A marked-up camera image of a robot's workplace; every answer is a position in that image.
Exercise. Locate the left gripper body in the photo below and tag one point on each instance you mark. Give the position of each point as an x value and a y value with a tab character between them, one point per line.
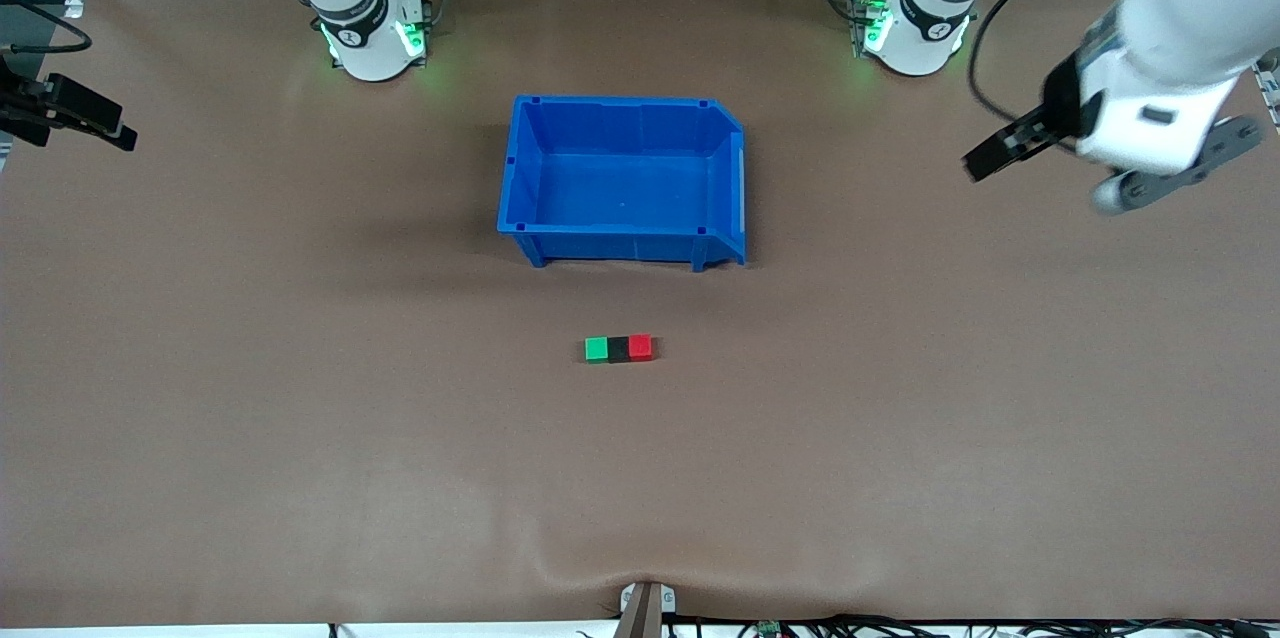
1057	111

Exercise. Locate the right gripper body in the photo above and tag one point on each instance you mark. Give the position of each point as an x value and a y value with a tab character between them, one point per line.
30	105

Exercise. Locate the red cube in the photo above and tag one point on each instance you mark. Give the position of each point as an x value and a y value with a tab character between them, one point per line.
641	347

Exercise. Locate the black cube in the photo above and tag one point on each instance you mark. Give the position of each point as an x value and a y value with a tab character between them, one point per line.
619	350

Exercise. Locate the green cube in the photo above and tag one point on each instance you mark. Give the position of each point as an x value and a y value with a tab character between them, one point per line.
596	349

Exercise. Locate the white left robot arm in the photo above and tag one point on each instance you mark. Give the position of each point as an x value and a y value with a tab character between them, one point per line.
925	33

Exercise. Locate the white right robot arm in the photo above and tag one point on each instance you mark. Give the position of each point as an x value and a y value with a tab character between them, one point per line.
362	48

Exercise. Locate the blue plastic storage bin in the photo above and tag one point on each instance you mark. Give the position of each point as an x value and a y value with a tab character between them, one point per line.
625	183

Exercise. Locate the metal table clamp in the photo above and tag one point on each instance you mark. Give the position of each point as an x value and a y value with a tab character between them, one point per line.
647	608

